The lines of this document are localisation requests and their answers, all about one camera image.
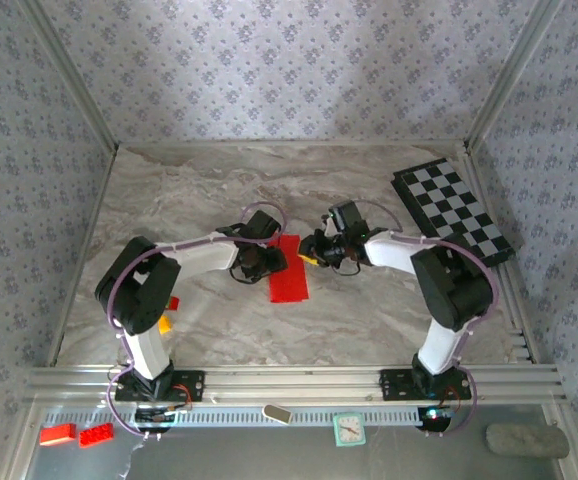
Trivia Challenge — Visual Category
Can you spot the teal square clock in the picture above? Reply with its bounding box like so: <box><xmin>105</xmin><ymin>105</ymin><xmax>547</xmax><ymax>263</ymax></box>
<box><xmin>332</xmin><ymin>411</ymin><xmax>366</xmax><ymax>448</ymax></box>

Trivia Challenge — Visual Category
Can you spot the black and grey chessboard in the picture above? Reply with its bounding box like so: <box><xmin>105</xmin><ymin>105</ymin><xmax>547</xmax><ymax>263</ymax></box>
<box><xmin>391</xmin><ymin>158</ymin><xmax>516</xmax><ymax>269</ymax></box>

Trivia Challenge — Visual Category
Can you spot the small grey white block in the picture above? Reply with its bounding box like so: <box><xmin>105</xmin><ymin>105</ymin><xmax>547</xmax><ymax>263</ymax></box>
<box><xmin>261</xmin><ymin>403</ymin><xmax>293</xmax><ymax>426</ymax></box>

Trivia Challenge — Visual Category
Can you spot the studded red toy brick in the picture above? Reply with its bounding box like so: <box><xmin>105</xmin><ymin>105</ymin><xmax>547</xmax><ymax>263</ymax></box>
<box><xmin>78</xmin><ymin>422</ymin><xmax>115</xmax><ymax>449</ymax></box>

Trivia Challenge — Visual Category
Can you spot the smooth red toy brick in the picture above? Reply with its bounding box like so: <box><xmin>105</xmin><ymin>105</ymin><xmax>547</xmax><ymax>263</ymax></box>
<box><xmin>38</xmin><ymin>423</ymin><xmax>78</xmax><ymax>447</ymax></box>

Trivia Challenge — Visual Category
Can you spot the grey stone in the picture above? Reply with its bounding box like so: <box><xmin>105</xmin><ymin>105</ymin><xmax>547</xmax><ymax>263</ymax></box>
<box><xmin>485</xmin><ymin>423</ymin><xmax>570</xmax><ymax>460</ymax></box>

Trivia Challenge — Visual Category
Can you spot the aluminium frame bar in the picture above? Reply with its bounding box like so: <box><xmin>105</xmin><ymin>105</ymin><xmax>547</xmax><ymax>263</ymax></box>
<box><xmin>16</xmin><ymin>0</ymin><xmax>120</xmax><ymax>151</ymax></box>
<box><xmin>46</xmin><ymin>143</ymin><xmax>120</xmax><ymax>367</ymax></box>
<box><xmin>463</xmin><ymin>0</ymin><xmax>568</xmax><ymax>151</ymax></box>
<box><xmin>117</xmin><ymin>140</ymin><xmax>470</xmax><ymax>150</ymax></box>
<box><xmin>458</xmin><ymin>144</ymin><xmax>543</xmax><ymax>366</ymax></box>

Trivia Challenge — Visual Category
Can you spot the wide aluminium mounting rail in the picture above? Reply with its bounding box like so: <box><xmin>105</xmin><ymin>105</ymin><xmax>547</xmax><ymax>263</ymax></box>
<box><xmin>21</xmin><ymin>364</ymin><xmax>568</xmax><ymax>406</ymax></box>

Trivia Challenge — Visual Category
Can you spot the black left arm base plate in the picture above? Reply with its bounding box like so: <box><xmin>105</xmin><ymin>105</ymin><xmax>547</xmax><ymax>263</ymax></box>
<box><xmin>115</xmin><ymin>368</ymin><xmax>206</xmax><ymax>404</ymax></box>

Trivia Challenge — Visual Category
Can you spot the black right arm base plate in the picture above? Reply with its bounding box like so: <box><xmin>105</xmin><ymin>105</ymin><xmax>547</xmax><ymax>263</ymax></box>
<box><xmin>379</xmin><ymin>368</ymin><xmax>472</xmax><ymax>402</ymax></box>

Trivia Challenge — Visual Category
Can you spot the slotted grey cable duct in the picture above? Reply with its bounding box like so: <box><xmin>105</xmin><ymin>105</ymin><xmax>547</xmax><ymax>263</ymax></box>
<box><xmin>43</xmin><ymin>404</ymin><xmax>470</xmax><ymax>429</ymax></box>

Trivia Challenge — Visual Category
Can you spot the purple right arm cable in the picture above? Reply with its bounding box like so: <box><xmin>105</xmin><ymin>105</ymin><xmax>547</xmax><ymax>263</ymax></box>
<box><xmin>353</xmin><ymin>199</ymin><xmax>501</xmax><ymax>439</ymax></box>

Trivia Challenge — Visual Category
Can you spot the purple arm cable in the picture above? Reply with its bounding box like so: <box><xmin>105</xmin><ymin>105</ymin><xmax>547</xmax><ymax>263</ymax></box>
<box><xmin>104</xmin><ymin>200</ymin><xmax>288</xmax><ymax>442</ymax></box>
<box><xmin>353</xmin><ymin>199</ymin><xmax>501</xmax><ymax>439</ymax></box>

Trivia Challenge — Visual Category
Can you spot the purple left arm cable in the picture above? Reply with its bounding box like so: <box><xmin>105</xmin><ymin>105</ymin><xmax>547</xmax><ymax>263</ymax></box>
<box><xmin>104</xmin><ymin>200</ymin><xmax>288</xmax><ymax>442</ymax></box>

